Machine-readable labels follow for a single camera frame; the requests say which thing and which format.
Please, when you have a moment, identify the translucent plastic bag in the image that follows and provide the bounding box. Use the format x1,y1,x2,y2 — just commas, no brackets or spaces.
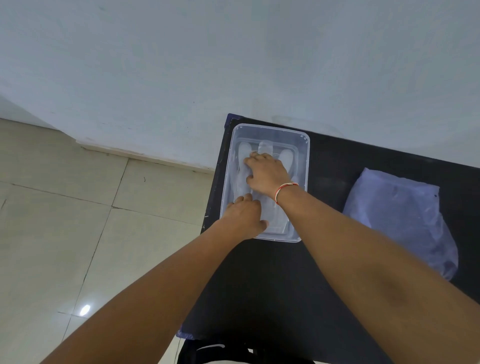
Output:
342,167,459,281

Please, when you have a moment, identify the person's right hand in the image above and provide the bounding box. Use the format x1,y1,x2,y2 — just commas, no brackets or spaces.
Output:
244,152,293,200

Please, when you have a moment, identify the person's left forearm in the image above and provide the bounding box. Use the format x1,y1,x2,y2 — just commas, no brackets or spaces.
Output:
39,219,259,364

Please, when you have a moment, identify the person's black clothing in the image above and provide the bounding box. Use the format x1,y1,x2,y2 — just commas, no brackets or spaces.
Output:
178,338,316,364

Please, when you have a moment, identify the red and white thread bracelet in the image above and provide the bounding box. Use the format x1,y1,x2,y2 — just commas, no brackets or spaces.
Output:
274,182,300,205

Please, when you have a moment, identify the person's left hand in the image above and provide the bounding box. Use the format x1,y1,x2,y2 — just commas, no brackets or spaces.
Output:
221,194,270,241

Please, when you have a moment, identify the person's right forearm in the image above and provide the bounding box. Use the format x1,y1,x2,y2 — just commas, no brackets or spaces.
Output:
278,184,480,364

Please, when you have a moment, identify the clear plastic container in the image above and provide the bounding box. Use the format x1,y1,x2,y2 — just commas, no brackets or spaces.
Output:
219,123,311,243

